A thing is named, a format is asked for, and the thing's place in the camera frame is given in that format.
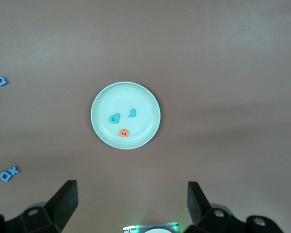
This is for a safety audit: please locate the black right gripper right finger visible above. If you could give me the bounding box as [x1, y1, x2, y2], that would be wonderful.
[185, 182, 286, 233]

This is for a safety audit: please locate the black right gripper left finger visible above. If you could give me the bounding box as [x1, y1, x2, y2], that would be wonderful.
[0, 180, 78, 233]

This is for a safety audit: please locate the blue foam letter D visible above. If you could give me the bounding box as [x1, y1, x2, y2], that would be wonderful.
[0, 171, 13, 183]

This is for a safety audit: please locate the mint green plate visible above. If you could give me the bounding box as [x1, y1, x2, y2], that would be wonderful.
[90, 81, 162, 150]

